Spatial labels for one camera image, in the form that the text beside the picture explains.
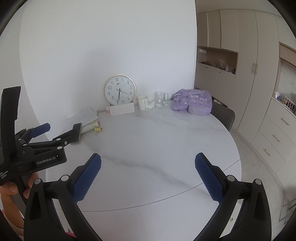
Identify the person's left hand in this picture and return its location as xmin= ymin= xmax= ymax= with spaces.
xmin=0 ymin=172 xmax=40 ymax=230

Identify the white paper stack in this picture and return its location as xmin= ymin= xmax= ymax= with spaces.
xmin=62 ymin=107 xmax=100 ymax=134

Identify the yellow binder clip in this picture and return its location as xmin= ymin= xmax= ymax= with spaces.
xmin=94 ymin=127 xmax=102 ymax=136

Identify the white rectangular box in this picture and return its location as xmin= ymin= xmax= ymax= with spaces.
xmin=109 ymin=102 xmax=134 ymax=116

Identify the beige drawer cabinet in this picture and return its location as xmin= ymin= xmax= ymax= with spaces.
xmin=249 ymin=41 xmax=296 ymax=174

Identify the white mug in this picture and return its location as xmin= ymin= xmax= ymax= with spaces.
xmin=137 ymin=95 xmax=148 ymax=110

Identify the dark grey chair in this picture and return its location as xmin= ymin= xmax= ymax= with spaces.
xmin=211 ymin=99 xmax=235 ymax=131

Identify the clear glass mug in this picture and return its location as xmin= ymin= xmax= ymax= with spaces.
xmin=154 ymin=91 xmax=169 ymax=108

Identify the purple backpack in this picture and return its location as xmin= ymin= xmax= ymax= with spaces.
xmin=172 ymin=89 xmax=213 ymax=116

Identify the tall beige wardrobe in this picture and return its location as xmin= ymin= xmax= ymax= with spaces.
xmin=195 ymin=9 xmax=279 ymax=142

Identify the round white wall clock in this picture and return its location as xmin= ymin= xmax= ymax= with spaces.
xmin=104 ymin=74 xmax=137 ymax=105

